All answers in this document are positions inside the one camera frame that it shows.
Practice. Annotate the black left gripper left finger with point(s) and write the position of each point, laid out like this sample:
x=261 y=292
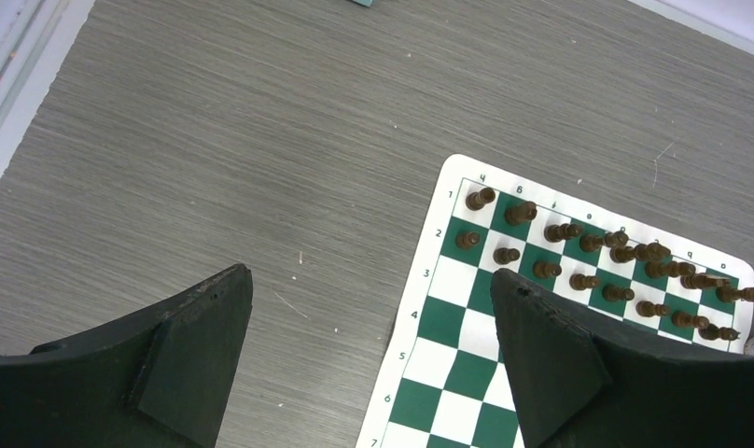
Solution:
x=157 y=377

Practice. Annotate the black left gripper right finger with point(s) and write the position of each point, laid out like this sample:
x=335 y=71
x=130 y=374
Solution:
x=583 y=379

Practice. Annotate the green white chess board mat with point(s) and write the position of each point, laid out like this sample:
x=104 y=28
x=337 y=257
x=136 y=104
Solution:
x=442 y=382

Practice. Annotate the dark wooden chess piece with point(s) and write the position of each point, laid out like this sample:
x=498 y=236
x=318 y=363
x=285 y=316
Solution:
x=732 y=294
x=520 y=213
x=555 y=233
x=591 y=242
x=703 y=281
x=642 y=252
x=477 y=199
x=658 y=269

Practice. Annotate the dark wooden pawn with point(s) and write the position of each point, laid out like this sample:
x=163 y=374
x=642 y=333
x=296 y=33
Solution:
x=580 y=281
x=682 y=319
x=544 y=269
x=465 y=240
x=614 y=293
x=712 y=332
x=651 y=309
x=506 y=255

